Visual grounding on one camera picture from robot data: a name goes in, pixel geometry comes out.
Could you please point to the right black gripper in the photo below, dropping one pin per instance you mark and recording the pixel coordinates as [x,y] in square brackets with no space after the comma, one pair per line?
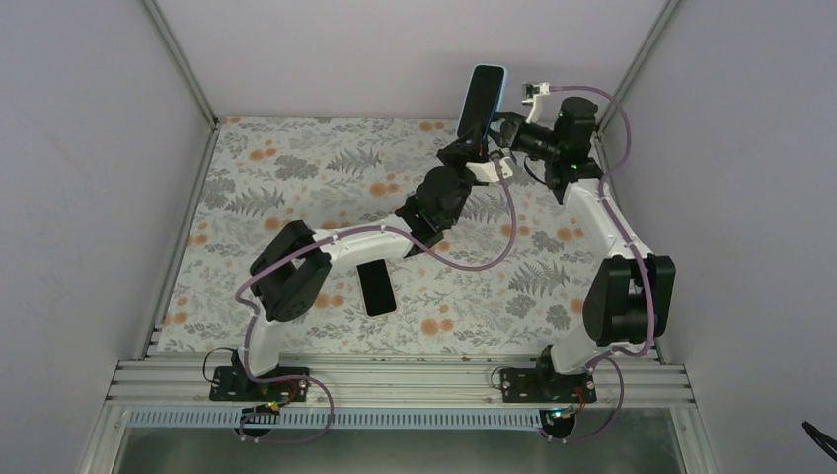
[506,135]

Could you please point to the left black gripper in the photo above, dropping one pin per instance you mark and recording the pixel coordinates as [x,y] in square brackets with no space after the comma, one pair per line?
[468,150]

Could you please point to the light blue cased phone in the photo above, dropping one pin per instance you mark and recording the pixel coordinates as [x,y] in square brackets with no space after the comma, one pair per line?
[483,97]

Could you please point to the black phone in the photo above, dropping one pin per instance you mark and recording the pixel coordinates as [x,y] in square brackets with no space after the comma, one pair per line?
[376,288]

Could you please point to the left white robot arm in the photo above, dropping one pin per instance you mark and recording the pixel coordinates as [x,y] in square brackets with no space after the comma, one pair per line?
[287,276]

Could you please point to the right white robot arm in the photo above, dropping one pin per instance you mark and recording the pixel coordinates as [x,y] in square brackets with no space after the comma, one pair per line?
[627,304]

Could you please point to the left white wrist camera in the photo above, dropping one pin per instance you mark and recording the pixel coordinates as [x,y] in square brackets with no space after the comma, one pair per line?
[491,171]

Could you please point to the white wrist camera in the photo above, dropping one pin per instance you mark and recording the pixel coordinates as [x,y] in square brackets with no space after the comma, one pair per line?
[533,97]
[491,171]

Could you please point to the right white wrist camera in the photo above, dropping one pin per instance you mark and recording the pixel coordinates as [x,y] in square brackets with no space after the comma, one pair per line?
[533,97]

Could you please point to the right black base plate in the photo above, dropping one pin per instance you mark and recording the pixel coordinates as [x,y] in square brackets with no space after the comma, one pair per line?
[528,385]

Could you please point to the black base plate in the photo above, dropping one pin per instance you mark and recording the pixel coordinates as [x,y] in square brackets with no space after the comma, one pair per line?
[232,384]
[528,385]

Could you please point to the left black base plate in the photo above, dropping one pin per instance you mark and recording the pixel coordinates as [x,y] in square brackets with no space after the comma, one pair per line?
[232,384]

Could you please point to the aluminium rail frame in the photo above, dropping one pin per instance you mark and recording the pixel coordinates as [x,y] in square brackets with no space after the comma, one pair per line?
[398,382]

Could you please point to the white slotted cable duct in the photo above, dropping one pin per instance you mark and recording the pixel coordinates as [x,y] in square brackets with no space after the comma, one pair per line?
[341,418]

